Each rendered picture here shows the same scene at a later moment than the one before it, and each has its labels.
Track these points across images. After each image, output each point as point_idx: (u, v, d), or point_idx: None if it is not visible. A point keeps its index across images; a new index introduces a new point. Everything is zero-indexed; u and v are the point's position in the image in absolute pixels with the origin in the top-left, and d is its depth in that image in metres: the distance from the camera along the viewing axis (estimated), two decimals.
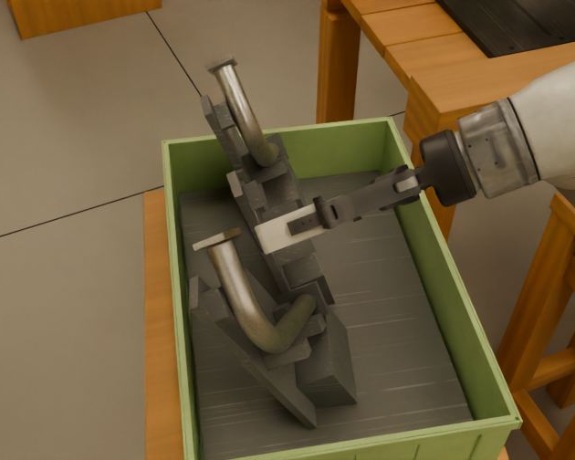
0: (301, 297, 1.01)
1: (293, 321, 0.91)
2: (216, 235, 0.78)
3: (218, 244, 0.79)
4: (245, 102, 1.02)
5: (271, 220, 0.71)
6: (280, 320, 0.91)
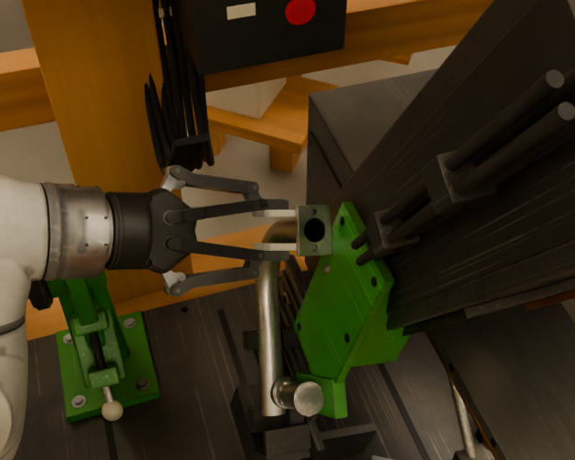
0: None
1: (261, 316, 0.89)
2: (306, 208, 0.77)
3: (307, 215, 0.78)
4: None
5: None
6: (273, 312, 0.89)
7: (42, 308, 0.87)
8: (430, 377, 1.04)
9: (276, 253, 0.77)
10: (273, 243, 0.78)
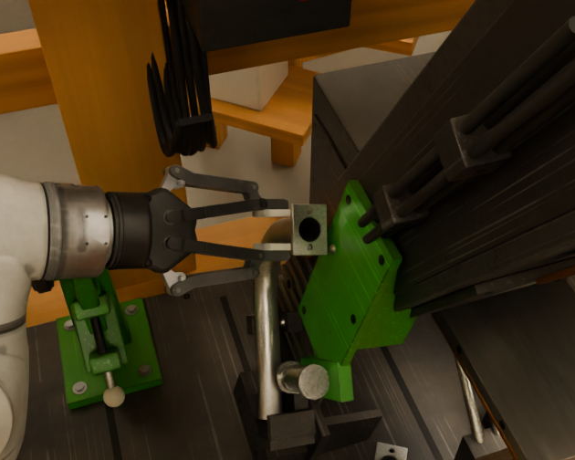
0: (271, 404, 0.87)
1: (259, 318, 0.89)
2: (301, 207, 0.76)
3: (302, 215, 0.78)
4: None
5: None
6: (272, 315, 0.89)
7: (42, 291, 0.86)
8: (435, 363, 1.02)
9: (276, 253, 0.77)
10: (273, 243, 0.78)
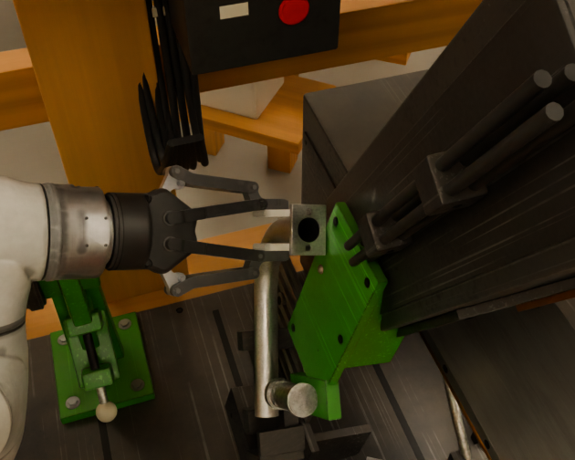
0: (267, 402, 0.88)
1: (258, 316, 0.89)
2: (300, 207, 0.76)
3: (301, 215, 0.77)
4: None
5: (305, 210, 0.78)
6: (270, 313, 0.89)
7: (35, 309, 0.87)
8: (425, 378, 1.03)
9: (276, 253, 0.77)
10: (273, 243, 0.78)
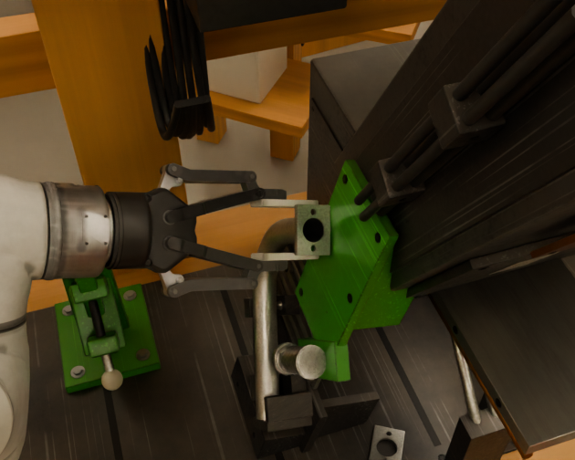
0: None
1: (257, 318, 0.89)
2: (305, 208, 0.77)
3: (305, 215, 0.78)
4: None
5: (303, 201, 0.78)
6: (270, 315, 0.89)
7: None
8: (433, 349, 1.03)
9: (274, 263, 0.77)
10: (271, 253, 0.78)
